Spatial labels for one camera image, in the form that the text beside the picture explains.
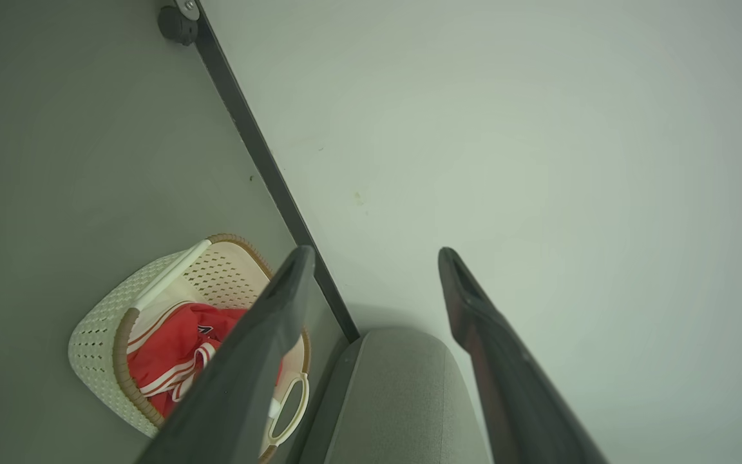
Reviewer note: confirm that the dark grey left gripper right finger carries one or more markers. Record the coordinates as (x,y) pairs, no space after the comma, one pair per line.
(513,399)

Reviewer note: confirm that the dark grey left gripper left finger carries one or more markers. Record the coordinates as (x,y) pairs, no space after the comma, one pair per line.
(242,374)

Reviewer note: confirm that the red and white garment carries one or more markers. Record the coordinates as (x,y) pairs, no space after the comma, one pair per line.
(165,354)

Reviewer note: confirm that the grey fabric sofa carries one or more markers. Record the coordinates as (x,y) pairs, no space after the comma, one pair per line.
(397,399)

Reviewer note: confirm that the cream perforated laundry basket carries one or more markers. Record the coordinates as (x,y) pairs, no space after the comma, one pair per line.
(100,335)

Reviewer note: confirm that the black caster wheel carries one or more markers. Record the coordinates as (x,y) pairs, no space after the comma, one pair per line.
(176,26)

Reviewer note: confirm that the black wall baseboard strip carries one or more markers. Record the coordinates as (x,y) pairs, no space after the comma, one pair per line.
(261,154)

